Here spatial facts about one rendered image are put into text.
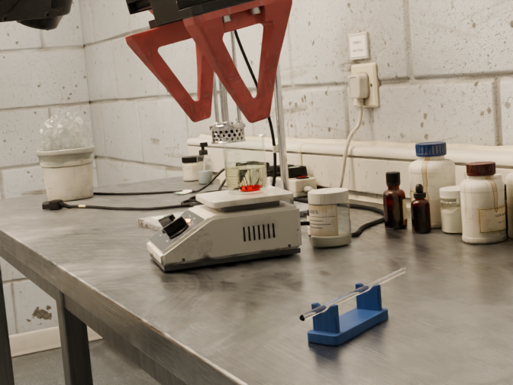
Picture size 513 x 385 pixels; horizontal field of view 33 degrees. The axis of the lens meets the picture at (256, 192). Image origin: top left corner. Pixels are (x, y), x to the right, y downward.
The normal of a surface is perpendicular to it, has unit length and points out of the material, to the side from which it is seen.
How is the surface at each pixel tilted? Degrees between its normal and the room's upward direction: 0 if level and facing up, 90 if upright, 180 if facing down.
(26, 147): 90
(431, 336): 0
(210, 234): 90
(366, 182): 90
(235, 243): 90
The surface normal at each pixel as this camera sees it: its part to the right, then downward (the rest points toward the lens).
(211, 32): 0.50, 0.41
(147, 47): 0.42, 0.02
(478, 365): -0.08, -0.99
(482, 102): -0.89, 0.13
